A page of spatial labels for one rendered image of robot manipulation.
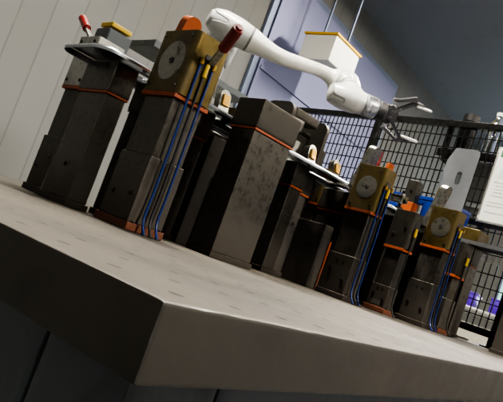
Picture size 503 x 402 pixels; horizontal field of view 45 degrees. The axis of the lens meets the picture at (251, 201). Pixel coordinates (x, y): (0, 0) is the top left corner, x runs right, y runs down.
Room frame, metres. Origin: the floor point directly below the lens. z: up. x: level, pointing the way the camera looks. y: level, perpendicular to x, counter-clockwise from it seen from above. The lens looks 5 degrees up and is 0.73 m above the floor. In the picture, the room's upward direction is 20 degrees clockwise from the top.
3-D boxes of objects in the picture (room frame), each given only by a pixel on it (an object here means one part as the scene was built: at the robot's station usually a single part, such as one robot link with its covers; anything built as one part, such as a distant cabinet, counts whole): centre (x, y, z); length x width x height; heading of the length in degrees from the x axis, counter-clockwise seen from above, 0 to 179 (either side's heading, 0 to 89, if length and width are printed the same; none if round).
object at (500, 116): (2.43, -0.85, 1.53); 0.07 x 0.07 x 0.20
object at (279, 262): (1.61, -0.10, 0.84); 0.07 x 0.04 x 0.29; 43
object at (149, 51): (1.69, 0.28, 1.16); 0.37 x 0.14 x 0.02; 133
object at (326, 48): (5.11, -0.21, 2.58); 0.44 x 0.37 x 0.25; 142
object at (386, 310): (1.65, -0.44, 0.84); 0.10 x 0.05 x 0.29; 43
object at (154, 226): (1.05, 0.18, 0.88); 0.14 x 0.09 x 0.36; 43
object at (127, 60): (1.58, -0.10, 1.00); 1.38 x 0.22 x 0.02; 133
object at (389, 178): (1.50, -0.29, 0.87); 0.12 x 0.07 x 0.35; 43
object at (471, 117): (2.52, -0.77, 1.52); 0.07 x 0.07 x 0.18
